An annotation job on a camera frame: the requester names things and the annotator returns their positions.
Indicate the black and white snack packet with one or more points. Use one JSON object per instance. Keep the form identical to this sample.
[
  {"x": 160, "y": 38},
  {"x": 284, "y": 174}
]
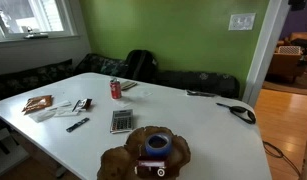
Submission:
[{"x": 83, "y": 104}]

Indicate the orange snack packet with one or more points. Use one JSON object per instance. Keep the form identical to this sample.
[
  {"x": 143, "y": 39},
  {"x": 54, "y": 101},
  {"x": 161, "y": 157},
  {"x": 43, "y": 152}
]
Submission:
[{"x": 37, "y": 103}]

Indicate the black backpack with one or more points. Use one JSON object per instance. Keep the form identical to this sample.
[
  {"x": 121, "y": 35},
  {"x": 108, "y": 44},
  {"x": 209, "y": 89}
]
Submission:
[{"x": 140, "y": 66}]

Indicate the red soda can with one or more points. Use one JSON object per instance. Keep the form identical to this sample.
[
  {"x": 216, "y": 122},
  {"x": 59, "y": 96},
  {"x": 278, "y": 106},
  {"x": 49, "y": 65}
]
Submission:
[{"x": 115, "y": 90}]

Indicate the grey calculator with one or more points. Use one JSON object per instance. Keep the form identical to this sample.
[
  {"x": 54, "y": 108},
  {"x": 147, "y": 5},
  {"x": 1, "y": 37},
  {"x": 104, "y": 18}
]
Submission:
[{"x": 122, "y": 121}]

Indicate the short dark floral cushion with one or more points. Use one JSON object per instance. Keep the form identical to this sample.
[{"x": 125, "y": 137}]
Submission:
[{"x": 101, "y": 65}]

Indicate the blue tape roll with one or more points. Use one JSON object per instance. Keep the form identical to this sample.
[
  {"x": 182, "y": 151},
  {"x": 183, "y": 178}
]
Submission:
[{"x": 149, "y": 150}]

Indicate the red toy wagon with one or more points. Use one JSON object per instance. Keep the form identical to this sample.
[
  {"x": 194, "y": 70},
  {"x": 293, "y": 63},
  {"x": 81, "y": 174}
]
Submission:
[{"x": 151, "y": 164}]

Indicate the flat black bar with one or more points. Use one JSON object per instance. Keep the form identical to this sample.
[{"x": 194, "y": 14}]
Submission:
[{"x": 77, "y": 124}]

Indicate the white framed window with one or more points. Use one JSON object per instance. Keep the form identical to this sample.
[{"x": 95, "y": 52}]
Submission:
[{"x": 68, "y": 20}]

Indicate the dark floral bench cushion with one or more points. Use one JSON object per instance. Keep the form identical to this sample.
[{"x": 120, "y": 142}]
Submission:
[{"x": 26, "y": 80}]

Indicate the dark windowsill tray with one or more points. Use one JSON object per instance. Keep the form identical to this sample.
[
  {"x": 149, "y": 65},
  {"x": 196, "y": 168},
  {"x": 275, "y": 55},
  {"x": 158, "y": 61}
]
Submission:
[{"x": 35, "y": 35}]

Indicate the orange armchair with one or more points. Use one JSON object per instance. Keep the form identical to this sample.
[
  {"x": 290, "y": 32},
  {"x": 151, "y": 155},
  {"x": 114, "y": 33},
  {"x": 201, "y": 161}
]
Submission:
[{"x": 283, "y": 65}]

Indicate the white light switch plate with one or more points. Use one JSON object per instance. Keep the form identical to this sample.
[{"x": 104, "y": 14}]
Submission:
[{"x": 241, "y": 21}]

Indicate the black wall box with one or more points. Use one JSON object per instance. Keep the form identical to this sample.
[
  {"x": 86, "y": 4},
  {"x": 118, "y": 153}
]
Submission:
[{"x": 297, "y": 4}]

